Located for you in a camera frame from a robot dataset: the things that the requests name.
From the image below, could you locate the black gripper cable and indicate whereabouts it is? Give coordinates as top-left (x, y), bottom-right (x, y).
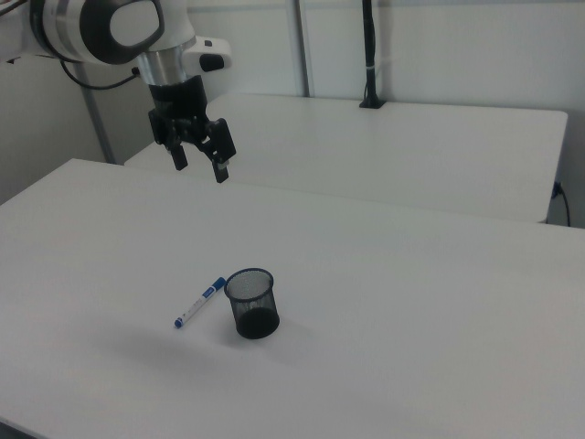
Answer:
top-left (59, 59), bottom-right (141, 91)

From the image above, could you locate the white marker with blue cap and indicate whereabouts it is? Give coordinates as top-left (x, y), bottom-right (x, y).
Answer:
top-left (173, 275), bottom-right (227, 330)

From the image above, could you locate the black mesh pen cup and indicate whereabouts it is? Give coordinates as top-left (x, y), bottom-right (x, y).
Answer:
top-left (223, 267), bottom-right (282, 341)

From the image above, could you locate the black cable with blue plug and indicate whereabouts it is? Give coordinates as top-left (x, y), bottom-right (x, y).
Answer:
top-left (552, 179), bottom-right (573, 227)

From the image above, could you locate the black table clamp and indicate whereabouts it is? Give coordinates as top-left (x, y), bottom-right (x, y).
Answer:
top-left (357, 0), bottom-right (388, 111)

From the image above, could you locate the white table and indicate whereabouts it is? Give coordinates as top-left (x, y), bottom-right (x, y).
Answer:
top-left (123, 92), bottom-right (569, 225)

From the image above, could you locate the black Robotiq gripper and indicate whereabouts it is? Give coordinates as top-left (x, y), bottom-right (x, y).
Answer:
top-left (147, 74), bottom-right (238, 185)

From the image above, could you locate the grey partition post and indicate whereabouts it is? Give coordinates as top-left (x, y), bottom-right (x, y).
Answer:
top-left (74, 62), bottom-right (116, 165)
top-left (291, 0), bottom-right (317, 98)

